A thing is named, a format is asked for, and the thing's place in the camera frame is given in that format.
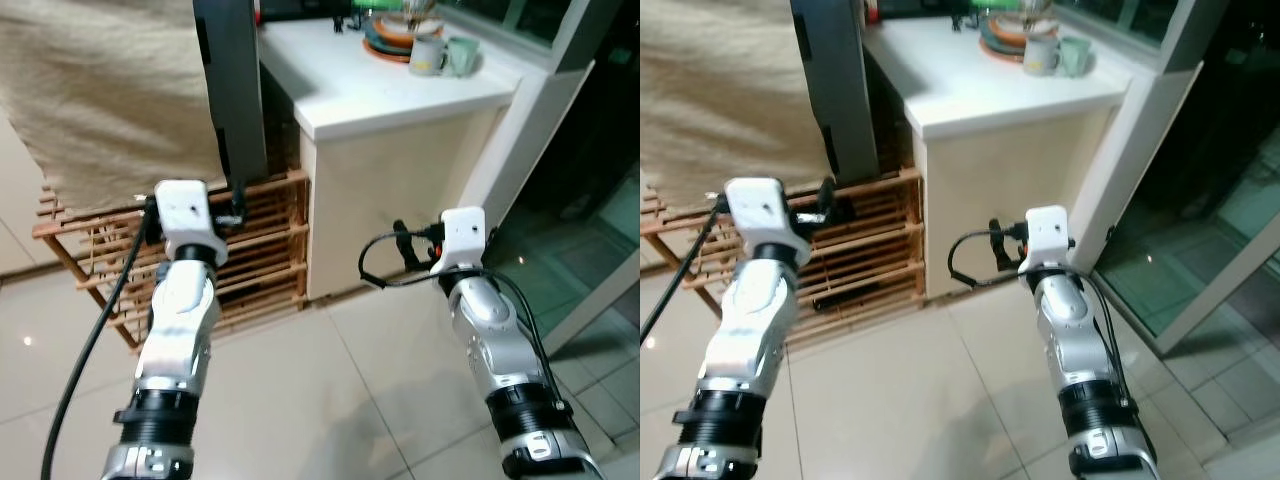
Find grey fridge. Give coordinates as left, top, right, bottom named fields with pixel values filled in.
left=790, top=0, right=881, bottom=183
left=192, top=0, right=269, bottom=189

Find white topped beige counter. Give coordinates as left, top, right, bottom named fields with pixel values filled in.
left=862, top=15, right=1131, bottom=301
left=258, top=15, right=523, bottom=301

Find wooden slatted rack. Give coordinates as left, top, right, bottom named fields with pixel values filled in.
left=640, top=168, right=926, bottom=346
left=32, top=168, right=311, bottom=353

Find beige woven cloth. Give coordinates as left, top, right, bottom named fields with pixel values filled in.
left=640, top=0, right=836, bottom=216
left=0, top=0, right=229, bottom=216

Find grey mug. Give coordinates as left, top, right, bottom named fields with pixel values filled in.
left=408, top=34, right=450, bottom=78
left=1022, top=34, right=1063, bottom=77

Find pale green mug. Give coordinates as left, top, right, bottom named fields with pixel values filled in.
left=446, top=37, right=484, bottom=79
left=1058, top=37, right=1093, bottom=77

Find stack of coloured plates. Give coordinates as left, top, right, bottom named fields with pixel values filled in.
left=978, top=12, right=1051, bottom=63
left=362, top=12, right=441, bottom=64

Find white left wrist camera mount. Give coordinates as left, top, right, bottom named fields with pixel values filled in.
left=153, top=180, right=229, bottom=267
left=724, top=177, right=809, bottom=271

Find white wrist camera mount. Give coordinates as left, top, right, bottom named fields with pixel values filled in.
left=430, top=207, right=488, bottom=279
left=1018, top=205, right=1073, bottom=276
left=724, top=177, right=809, bottom=271
left=153, top=180, right=229, bottom=267

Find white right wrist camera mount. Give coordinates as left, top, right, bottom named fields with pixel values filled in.
left=430, top=207, right=488, bottom=279
left=1018, top=205, right=1073, bottom=276

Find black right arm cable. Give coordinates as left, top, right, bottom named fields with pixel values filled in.
left=946, top=228, right=1141, bottom=411
left=358, top=232, right=561, bottom=421

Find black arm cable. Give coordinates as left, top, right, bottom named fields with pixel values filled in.
left=40, top=195, right=161, bottom=480
left=358, top=232, right=561, bottom=421
left=946, top=228, right=1141, bottom=411
left=640, top=195, right=726, bottom=346

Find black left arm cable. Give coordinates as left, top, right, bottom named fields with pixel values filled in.
left=40, top=195, right=161, bottom=480
left=640, top=195, right=726, bottom=346

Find white sliding door frame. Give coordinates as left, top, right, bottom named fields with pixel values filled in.
left=455, top=0, right=641, bottom=351
left=1065, top=0, right=1280, bottom=353

